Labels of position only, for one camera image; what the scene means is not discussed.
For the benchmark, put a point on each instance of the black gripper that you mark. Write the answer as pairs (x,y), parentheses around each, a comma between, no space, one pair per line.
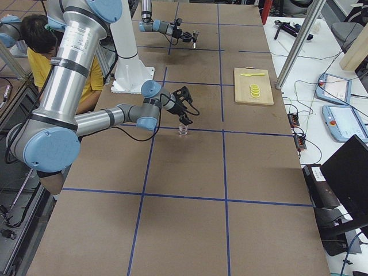
(174,107)
(179,33)

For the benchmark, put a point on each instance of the clear glass shaker cup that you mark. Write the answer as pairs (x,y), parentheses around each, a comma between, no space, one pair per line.
(183,129)

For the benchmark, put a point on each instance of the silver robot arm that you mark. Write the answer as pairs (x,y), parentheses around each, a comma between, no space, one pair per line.
(48,139)
(147,24)

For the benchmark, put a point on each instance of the wooden cutting board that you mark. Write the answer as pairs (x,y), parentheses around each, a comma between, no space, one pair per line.
(242,87)

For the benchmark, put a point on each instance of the yellow plastic knife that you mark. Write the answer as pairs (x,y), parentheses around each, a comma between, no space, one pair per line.
(252,74)

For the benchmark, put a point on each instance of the black folded tripod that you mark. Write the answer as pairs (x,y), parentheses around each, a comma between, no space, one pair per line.
(291,29)

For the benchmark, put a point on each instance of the small electronics board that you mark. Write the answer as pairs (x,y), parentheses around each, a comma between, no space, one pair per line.
(300,141)
(293,119)

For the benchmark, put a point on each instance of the person in yellow shirt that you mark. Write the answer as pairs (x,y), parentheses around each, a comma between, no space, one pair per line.
(42,45)

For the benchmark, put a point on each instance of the upper blue teach pendant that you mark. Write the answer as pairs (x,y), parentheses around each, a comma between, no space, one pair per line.
(334,89)

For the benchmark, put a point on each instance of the blue teach pendant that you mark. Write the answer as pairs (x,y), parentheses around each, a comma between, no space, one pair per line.
(334,89)
(343,122)

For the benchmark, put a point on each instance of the lower blue teach pendant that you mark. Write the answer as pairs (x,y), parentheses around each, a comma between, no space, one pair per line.
(343,122)

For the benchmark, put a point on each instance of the grey office chair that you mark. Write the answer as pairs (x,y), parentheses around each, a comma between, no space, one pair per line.
(346,32)

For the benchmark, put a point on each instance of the black box on table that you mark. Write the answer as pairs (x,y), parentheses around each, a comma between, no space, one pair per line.
(320,191)

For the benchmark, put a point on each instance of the wooden plank upright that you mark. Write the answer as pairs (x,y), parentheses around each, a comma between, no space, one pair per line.
(356,53)

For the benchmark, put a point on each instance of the black monitor with stand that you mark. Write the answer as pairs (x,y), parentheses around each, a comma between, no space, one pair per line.
(346,174)

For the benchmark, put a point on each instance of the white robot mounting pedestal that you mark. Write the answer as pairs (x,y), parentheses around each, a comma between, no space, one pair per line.
(130,72)

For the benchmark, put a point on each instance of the aluminium frame post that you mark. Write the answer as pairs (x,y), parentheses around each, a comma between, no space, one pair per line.
(309,20)

